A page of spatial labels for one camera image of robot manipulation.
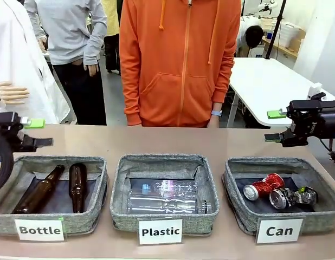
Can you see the person's left hand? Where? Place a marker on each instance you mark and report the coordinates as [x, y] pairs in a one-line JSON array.
[[214, 122]]

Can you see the grey fabric basket Can label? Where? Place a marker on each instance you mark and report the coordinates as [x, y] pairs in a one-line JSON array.
[[238, 189]]

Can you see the bystander in yellow top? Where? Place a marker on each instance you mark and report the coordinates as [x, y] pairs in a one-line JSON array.
[[112, 19]]

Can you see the white storage boxes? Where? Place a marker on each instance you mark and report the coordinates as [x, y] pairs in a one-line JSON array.
[[288, 32]]

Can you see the clear plastic bottle dark cap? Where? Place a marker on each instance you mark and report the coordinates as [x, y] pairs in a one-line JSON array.
[[167, 205]]

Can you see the crushed black silver can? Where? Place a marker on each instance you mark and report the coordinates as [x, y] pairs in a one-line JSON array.
[[292, 197]]

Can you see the bent-over person black hair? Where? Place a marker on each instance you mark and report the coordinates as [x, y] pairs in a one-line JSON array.
[[253, 36]]

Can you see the long brown glass bottle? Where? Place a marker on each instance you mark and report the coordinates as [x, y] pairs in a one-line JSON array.
[[37, 191]]

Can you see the bystander in grey shirt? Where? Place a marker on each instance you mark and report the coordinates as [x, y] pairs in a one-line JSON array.
[[67, 32]]

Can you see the grey fabric basket Plastic label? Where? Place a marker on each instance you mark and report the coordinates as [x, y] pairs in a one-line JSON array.
[[118, 195]]

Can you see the beige mannequin hand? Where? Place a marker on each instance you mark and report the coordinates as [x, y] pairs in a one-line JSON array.
[[14, 93]]

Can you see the grey fabric basket Bottle label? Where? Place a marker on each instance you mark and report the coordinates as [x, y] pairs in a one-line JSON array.
[[10, 220]]

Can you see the black tripod stand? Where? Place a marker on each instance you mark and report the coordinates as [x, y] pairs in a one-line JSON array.
[[276, 29]]

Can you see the wristwatch with light band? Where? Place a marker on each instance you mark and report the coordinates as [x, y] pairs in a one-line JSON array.
[[216, 113]]

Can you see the white Bottle label card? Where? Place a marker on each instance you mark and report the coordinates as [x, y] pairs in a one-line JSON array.
[[38, 230]]

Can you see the clear plastic bottle blue cap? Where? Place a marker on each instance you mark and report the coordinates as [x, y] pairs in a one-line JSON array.
[[167, 187]]

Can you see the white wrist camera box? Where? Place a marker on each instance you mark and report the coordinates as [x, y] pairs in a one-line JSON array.
[[314, 90]]

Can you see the crushed red soda can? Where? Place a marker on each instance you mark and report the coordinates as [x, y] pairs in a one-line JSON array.
[[267, 185]]

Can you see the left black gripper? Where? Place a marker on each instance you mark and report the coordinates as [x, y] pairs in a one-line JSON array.
[[5, 120]]

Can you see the grey bystander hand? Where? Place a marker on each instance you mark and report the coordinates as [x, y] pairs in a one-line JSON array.
[[42, 43], [93, 70]]

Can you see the wooden workbench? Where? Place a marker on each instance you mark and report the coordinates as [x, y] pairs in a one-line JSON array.
[[292, 50]]

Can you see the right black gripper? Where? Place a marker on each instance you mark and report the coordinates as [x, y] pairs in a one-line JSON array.
[[305, 119]]

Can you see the mannequin in white coat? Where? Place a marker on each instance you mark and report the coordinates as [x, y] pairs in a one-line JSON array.
[[18, 54]]

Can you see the white Can label card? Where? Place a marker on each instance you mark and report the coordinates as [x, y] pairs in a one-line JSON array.
[[279, 230]]

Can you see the person's left forearm orange sleeve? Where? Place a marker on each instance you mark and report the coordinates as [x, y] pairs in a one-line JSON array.
[[224, 81]]

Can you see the short brown glass bottle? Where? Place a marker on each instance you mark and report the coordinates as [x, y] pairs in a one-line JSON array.
[[77, 187]]

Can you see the person's right forearm orange sleeve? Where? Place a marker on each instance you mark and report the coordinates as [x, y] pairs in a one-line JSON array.
[[129, 94]]

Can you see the white Plastic label card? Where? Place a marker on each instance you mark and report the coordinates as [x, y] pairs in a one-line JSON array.
[[160, 232]]

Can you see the person in orange hoodie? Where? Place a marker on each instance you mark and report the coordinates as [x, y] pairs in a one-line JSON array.
[[178, 67]]

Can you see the white table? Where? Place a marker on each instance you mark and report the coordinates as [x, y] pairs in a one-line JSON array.
[[265, 81]]

